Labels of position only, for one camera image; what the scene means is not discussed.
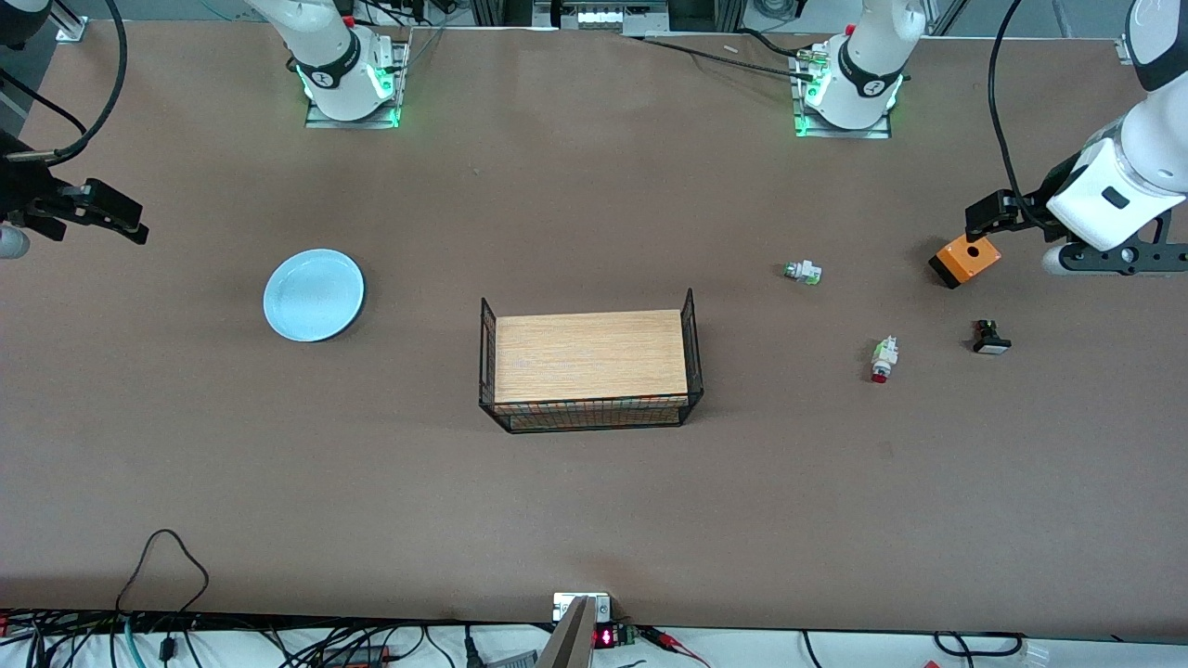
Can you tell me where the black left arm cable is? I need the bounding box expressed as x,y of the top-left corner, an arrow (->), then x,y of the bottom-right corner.
988,0 -> 1054,224

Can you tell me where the orange button enclosure box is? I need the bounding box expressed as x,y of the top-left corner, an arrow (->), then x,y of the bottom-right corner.
929,234 -> 1002,290

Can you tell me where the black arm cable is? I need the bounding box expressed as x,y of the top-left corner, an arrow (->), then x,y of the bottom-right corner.
988,0 -> 1054,224
9,0 -> 126,164

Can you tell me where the light blue round plate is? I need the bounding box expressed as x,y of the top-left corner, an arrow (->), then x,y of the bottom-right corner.
263,248 -> 366,343

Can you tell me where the grey metal bar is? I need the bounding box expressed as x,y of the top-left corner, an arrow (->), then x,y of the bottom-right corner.
536,597 -> 597,668

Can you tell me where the black cable on table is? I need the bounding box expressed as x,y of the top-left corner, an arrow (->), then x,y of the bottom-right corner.
640,33 -> 818,80

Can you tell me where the red probe lead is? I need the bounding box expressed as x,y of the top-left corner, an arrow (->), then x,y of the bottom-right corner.
640,626 -> 711,668

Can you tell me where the small metal bracket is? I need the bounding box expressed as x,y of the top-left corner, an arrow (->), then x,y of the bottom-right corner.
553,592 -> 612,624

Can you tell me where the black cable at table edge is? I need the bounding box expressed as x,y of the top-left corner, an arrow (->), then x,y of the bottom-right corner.
933,631 -> 1027,656

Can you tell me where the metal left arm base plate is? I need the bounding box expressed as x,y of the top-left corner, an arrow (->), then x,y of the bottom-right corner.
791,42 -> 894,140

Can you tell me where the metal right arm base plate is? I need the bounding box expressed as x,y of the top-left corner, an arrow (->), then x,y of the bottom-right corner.
304,37 -> 411,131

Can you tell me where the black looped cable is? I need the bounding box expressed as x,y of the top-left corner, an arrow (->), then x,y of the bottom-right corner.
116,529 -> 210,618

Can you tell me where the thin black cable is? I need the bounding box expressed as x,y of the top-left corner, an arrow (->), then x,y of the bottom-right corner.
0,70 -> 89,135

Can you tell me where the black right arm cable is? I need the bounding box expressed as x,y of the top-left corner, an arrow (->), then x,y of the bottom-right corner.
9,0 -> 126,164

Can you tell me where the black wire rack wooden top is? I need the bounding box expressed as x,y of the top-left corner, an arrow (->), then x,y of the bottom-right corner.
479,288 -> 704,434

